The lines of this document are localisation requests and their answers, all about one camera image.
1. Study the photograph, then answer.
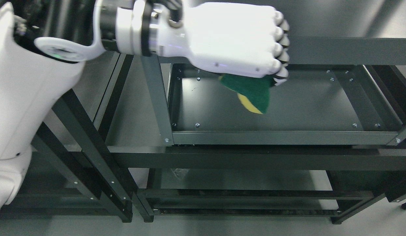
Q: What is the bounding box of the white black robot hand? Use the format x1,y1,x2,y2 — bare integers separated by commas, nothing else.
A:
149,1,290,85

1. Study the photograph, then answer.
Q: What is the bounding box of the green yellow sponge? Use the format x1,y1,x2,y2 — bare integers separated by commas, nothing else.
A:
219,74,276,114

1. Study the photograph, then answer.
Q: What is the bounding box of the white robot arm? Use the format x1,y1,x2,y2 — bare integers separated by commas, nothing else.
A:
0,2,86,210

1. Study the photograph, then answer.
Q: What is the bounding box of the grey metal shelf unit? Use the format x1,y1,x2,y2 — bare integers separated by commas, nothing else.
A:
138,0,406,146

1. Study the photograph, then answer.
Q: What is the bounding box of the black metal shelf rack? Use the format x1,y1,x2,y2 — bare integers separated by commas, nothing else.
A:
0,0,406,225

